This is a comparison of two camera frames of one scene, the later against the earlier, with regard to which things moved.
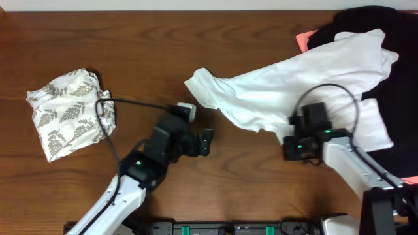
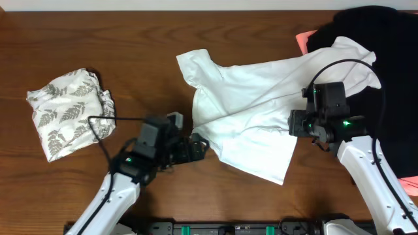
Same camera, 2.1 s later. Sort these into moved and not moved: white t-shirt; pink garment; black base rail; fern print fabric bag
Moved: white t-shirt
Not moved: black base rail; pink garment; fern print fabric bag
